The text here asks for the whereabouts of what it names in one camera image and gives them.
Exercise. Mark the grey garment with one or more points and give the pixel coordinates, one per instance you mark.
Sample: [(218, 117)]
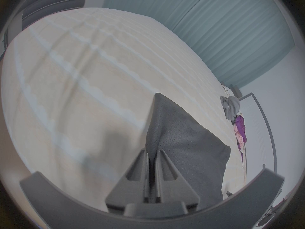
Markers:
[(231, 107)]

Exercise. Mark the bed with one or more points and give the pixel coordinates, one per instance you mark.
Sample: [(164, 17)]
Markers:
[(83, 68)]

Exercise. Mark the pile of clothes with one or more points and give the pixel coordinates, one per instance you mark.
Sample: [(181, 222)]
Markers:
[(240, 125)]

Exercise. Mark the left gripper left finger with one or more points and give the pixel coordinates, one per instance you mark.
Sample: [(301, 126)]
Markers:
[(133, 187)]

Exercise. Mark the black padded chair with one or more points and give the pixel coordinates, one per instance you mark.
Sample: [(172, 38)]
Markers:
[(54, 3)]

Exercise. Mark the blue-green curtain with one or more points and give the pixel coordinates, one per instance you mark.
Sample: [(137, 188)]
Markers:
[(226, 32)]

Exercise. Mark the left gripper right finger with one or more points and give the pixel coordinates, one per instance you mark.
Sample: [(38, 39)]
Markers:
[(169, 187)]

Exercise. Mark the grey bedside table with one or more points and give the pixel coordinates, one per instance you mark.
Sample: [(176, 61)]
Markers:
[(236, 91)]

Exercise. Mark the black T-shirt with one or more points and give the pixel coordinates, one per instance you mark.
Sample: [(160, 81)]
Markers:
[(185, 139)]

